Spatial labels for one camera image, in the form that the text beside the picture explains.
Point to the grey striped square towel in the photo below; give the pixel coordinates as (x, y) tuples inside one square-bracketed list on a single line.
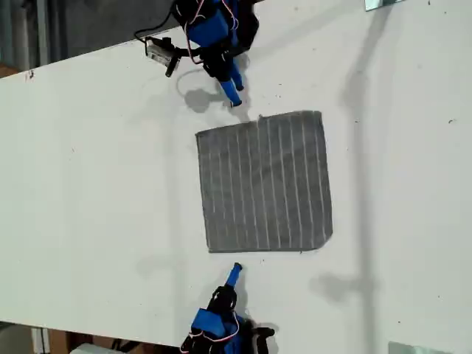
[(263, 184)]

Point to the white table leg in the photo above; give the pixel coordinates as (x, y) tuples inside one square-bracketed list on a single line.
[(40, 341)]

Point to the brown cardboard box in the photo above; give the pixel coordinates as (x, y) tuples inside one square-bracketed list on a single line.
[(59, 341)]

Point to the white plastic container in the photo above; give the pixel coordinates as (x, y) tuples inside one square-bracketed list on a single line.
[(90, 349)]

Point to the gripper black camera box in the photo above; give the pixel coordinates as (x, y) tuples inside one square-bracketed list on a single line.
[(158, 51), (262, 337)]

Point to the shiny grey metal plate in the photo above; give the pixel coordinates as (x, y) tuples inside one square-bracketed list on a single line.
[(381, 3)]

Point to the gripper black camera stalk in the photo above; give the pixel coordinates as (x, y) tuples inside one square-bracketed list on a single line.
[(184, 53)]

